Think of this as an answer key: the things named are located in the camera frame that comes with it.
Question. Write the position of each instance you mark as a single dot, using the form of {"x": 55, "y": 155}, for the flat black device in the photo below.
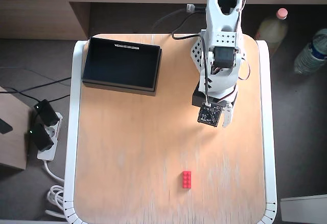
{"x": 4, "y": 126}

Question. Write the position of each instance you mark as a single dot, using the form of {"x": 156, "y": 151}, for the black open box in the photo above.
{"x": 120, "y": 65}

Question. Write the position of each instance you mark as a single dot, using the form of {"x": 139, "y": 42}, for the white box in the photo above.
{"x": 304, "y": 211}

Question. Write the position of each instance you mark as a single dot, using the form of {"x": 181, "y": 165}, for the brown wooden side furniture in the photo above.
{"x": 12, "y": 147}

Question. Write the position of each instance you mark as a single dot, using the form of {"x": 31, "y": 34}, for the wooden bed frame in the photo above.
{"x": 38, "y": 11}

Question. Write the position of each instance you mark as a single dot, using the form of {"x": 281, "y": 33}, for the clear plastic water bottle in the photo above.
{"x": 310, "y": 52}

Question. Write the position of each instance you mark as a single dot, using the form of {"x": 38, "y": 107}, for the black wrist camera circuit board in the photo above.
{"x": 209, "y": 115}

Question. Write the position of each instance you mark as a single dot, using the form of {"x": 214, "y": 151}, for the black power adapter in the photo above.
{"x": 40, "y": 137}
{"x": 47, "y": 112}

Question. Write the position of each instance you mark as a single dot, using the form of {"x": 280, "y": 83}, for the yellow bottle with pink cap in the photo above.
{"x": 273, "y": 31}

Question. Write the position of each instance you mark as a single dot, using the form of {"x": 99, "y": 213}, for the white power strip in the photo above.
{"x": 56, "y": 128}

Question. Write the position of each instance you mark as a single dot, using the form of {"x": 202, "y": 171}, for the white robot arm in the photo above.
{"x": 222, "y": 27}

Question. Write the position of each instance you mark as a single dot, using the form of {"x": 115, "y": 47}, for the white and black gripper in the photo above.
{"x": 227, "y": 114}

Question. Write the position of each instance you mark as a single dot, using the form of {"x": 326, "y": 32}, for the red lego block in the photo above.
{"x": 187, "y": 179}

